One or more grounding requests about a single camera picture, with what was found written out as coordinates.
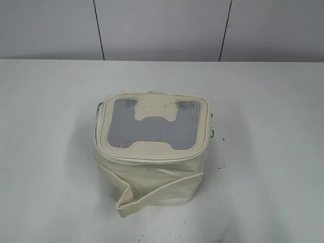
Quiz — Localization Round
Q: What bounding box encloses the cream square zipper bag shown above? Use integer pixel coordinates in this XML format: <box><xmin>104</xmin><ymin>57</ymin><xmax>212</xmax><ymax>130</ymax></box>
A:
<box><xmin>94</xmin><ymin>92</ymin><xmax>211</xmax><ymax>218</ymax></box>

